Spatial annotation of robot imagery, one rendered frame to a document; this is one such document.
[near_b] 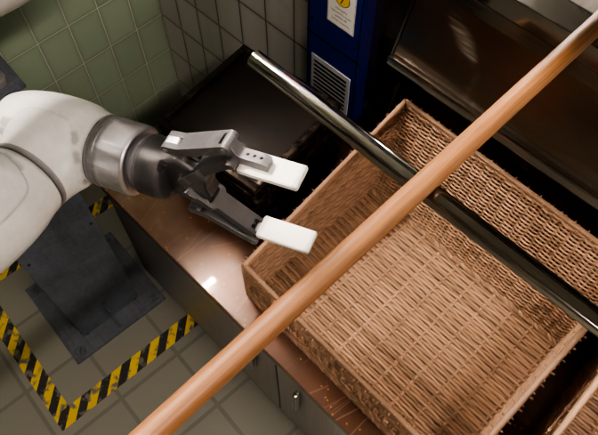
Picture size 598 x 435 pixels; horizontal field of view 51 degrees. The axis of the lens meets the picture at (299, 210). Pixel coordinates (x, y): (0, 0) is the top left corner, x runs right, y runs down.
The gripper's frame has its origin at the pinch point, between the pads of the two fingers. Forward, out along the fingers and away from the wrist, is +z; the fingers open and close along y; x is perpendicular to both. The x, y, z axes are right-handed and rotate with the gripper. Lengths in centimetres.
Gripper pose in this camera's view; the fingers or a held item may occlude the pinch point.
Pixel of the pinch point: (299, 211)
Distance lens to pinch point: 70.6
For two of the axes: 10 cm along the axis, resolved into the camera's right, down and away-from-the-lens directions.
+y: 0.9, 5.3, 8.4
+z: 9.1, 2.9, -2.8
